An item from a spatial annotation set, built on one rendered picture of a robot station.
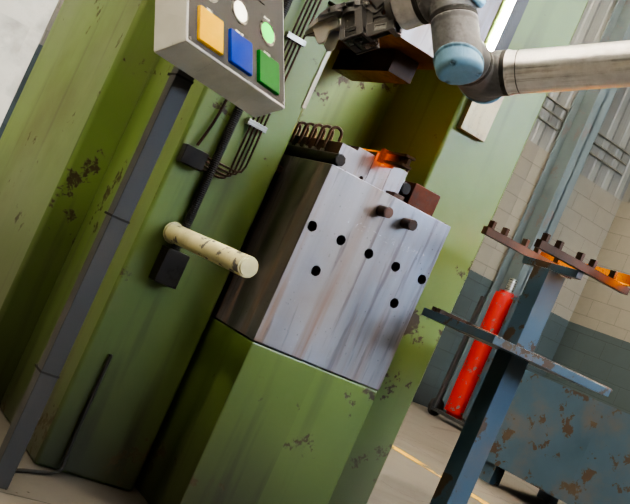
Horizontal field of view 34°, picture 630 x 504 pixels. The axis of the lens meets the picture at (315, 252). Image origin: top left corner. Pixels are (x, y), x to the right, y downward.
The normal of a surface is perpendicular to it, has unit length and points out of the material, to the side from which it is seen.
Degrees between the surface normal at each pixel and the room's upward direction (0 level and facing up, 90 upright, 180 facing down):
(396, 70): 90
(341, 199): 90
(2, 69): 90
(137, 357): 90
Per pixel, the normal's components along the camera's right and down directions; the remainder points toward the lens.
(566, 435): -0.69, -0.33
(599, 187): 0.52, 0.20
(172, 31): -0.52, -0.26
